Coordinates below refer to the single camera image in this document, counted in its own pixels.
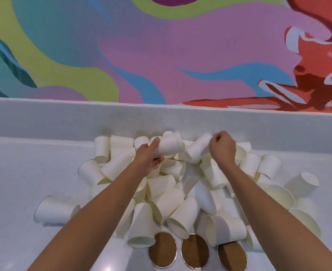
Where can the round metal-rimmed counter hole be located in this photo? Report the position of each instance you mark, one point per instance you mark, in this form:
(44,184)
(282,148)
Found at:
(232,256)
(195,252)
(162,250)

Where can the person's left thumb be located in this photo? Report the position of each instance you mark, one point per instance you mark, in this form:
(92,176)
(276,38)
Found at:
(155,144)

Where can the person's right fingers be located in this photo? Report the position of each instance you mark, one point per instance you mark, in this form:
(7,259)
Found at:
(215,139)

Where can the white disposable paper cup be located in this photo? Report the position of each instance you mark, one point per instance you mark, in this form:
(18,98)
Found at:
(197,150)

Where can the nested white paper cup stack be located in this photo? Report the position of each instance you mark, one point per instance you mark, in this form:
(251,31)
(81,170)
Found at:
(170,145)

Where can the person's right hand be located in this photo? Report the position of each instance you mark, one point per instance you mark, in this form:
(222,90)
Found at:
(223,150)

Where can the person's left forearm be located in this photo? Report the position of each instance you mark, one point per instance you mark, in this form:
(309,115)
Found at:
(98,217)

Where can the person's right forearm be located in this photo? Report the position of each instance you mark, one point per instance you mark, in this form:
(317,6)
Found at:
(273,222)

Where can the pile of white cups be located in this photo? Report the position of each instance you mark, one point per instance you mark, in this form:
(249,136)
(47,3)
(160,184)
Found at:
(182,206)

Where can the person's left hand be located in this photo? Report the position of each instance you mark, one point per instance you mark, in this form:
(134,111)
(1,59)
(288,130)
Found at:
(144,158)

